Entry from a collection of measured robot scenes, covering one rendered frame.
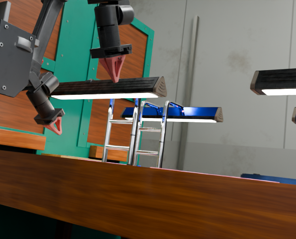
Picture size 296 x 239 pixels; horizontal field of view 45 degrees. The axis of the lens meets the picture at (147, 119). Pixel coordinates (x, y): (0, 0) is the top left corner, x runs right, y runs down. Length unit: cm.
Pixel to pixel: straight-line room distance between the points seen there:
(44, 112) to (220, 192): 73
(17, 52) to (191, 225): 56
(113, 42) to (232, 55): 306
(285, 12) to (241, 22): 45
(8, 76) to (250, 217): 61
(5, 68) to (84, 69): 132
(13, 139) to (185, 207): 108
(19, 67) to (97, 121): 139
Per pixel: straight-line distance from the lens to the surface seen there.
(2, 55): 85
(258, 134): 368
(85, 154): 215
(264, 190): 79
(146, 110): 203
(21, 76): 88
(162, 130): 177
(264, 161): 362
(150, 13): 464
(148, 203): 92
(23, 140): 178
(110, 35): 97
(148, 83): 135
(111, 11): 97
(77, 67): 211
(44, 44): 134
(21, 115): 186
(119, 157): 229
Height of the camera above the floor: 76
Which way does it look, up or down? 8 degrees up
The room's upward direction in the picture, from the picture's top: 7 degrees clockwise
